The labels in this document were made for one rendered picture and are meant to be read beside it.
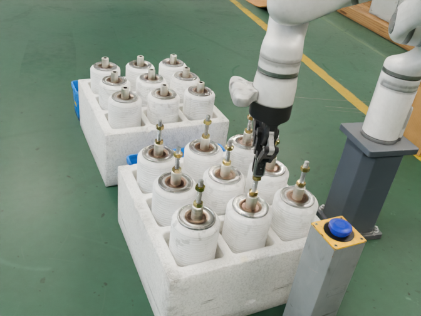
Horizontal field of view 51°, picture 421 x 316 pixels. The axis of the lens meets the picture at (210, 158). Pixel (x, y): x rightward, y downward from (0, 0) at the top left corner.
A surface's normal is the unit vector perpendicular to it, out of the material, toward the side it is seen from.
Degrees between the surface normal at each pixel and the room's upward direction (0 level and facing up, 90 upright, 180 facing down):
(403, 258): 0
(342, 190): 90
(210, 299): 90
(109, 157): 90
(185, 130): 90
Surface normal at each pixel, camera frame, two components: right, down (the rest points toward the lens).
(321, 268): -0.91, 0.13
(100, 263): 0.11, -0.84
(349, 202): -0.48, 0.42
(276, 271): 0.40, 0.53
